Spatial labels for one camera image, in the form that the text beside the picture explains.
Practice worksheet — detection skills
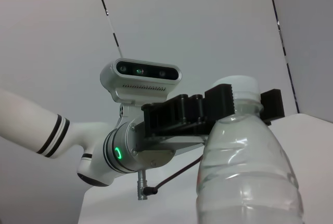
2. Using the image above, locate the clear bottle with green label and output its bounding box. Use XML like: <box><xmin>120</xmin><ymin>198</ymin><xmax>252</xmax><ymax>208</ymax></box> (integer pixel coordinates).
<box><xmin>195</xmin><ymin>74</ymin><xmax>305</xmax><ymax>224</ymax></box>

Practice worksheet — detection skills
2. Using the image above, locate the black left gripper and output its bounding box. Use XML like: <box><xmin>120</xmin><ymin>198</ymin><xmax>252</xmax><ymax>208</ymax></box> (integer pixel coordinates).
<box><xmin>137</xmin><ymin>83</ymin><xmax>236</xmax><ymax>155</ymax></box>

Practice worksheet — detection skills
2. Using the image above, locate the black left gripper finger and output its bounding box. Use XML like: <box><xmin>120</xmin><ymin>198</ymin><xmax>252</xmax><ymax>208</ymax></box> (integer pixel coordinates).
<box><xmin>260</xmin><ymin>88</ymin><xmax>286</xmax><ymax>126</ymax></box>

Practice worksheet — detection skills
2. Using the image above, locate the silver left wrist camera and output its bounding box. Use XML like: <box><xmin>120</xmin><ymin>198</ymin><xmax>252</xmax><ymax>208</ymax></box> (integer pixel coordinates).
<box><xmin>99</xmin><ymin>58</ymin><xmax>183</xmax><ymax>120</ymax></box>

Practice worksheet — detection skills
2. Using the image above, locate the left arm cable with plug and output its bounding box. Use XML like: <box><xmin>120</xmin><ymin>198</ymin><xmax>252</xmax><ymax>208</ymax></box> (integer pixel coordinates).
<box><xmin>137</xmin><ymin>156</ymin><xmax>203</xmax><ymax>201</ymax></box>

